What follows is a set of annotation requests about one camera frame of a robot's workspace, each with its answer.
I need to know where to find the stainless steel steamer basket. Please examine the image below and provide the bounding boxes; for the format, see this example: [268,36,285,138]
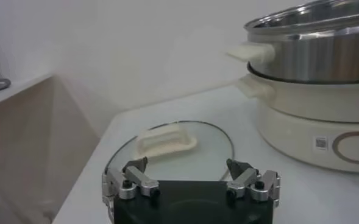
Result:
[226,0,359,85]

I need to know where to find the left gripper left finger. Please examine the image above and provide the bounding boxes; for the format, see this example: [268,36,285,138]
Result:
[102,156,160,200]

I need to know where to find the cream electric cooker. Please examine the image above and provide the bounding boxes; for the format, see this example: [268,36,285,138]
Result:
[235,72,359,176]

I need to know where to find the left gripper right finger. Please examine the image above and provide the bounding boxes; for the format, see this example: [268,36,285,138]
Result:
[226,158,281,202]

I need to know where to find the white side desk with mouse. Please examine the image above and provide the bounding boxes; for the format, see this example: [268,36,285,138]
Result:
[0,72,101,224]

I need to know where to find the glass pot lid white handle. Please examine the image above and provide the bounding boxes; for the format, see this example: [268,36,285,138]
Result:
[104,120,235,183]

